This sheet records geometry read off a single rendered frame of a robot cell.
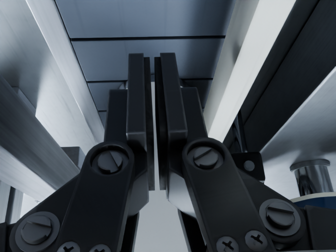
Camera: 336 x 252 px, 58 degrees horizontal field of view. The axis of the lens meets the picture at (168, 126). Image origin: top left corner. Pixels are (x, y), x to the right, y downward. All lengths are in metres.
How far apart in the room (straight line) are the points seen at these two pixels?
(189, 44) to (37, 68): 0.15
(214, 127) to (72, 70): 0.09
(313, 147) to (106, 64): 0.24
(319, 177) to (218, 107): 0.26
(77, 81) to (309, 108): 0.17
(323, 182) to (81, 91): 0.29
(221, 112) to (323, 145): 0.21
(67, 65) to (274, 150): 0.23
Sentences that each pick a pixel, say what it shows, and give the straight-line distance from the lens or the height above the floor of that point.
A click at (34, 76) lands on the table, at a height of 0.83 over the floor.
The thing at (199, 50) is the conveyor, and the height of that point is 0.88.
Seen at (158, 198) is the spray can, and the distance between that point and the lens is 0.15.
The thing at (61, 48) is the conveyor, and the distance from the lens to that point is 0.17.
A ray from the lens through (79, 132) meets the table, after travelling 0.39.
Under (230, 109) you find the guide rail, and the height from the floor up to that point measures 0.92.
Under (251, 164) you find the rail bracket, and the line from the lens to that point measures 0.29.
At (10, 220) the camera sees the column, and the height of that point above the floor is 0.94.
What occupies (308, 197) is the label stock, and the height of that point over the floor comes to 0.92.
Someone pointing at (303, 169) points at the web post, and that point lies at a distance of 0.40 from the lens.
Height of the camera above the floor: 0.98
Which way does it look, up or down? 25 degrees down
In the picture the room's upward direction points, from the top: 177 degrees clockwise
